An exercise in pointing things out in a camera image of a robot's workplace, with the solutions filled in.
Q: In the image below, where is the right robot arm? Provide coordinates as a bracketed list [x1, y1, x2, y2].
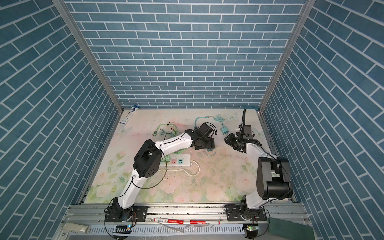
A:
[225, 124, 294, 221]

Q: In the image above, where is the teal plug adapter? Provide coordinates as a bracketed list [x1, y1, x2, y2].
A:
[221, 126, 229, 135]

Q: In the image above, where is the blue white small box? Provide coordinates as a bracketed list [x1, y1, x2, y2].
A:
[120, 106, 140, 125]

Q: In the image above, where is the light green usb cable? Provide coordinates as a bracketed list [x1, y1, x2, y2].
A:
[152, 122, 181, 139]

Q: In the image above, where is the beige remote box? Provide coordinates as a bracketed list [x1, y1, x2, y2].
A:
[63, 223, 90, 234]

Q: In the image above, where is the white power strip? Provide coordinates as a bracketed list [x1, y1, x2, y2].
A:
[160, 154, 191, 167]

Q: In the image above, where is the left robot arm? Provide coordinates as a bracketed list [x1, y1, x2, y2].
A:
[104, 123, 217, 222]

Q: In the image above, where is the dark green cloth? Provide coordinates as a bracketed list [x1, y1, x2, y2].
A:
[269, 218, 316, 240]

